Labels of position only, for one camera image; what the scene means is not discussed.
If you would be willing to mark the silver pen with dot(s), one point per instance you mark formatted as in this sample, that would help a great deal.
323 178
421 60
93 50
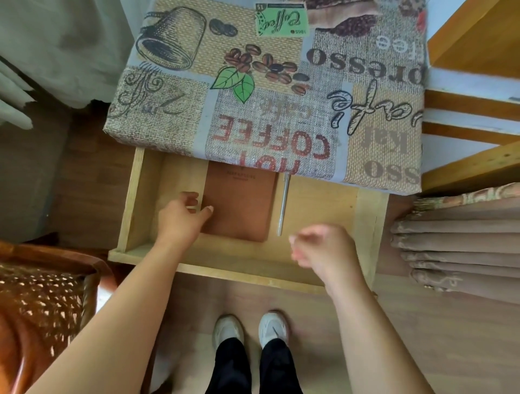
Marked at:
283 203

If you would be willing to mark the light wooden drawer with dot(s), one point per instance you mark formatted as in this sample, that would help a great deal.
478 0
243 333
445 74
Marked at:
317 211

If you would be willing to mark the beige patterned curtain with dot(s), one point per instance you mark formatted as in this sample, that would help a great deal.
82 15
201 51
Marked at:
463 247

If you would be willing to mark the black trousers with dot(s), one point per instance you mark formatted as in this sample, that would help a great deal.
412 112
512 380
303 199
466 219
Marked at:
252 369

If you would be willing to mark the white right shoe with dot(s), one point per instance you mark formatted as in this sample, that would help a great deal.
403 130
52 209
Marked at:
274 328

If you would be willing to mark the brown wicker chair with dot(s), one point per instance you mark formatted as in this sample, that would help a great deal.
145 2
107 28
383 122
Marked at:
36 308

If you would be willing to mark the white left shoe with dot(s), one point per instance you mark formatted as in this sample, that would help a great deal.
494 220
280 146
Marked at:
228 331

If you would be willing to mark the person's left forearm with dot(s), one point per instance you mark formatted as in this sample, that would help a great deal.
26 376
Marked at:
122 324

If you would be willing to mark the coffee print tablecloth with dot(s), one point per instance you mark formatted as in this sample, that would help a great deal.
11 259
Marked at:
276 89

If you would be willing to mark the brown notebook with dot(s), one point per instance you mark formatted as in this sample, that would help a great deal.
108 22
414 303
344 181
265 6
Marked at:
243 203

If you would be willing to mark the person's right forearm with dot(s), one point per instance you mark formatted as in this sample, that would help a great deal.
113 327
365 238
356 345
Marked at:
373 337

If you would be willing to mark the white shoe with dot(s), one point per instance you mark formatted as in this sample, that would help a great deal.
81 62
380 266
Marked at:
274 328
228 331

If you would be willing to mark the person's left thumb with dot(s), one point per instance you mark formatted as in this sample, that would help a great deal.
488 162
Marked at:
205 212

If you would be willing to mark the white sheer curtain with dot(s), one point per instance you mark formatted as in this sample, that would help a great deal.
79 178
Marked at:
69 44

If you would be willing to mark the person's left hand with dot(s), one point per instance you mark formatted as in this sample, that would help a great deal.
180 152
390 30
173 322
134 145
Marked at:
178 221

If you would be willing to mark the person's right hand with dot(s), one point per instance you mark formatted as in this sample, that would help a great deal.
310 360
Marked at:
333 253

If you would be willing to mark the white folded curtain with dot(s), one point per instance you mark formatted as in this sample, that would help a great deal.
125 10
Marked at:
14 97

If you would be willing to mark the yellow wooden frame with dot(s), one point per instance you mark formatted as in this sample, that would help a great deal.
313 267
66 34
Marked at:
475 36

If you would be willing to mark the person's right fingers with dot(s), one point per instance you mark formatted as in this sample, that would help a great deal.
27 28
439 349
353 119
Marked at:
302 243

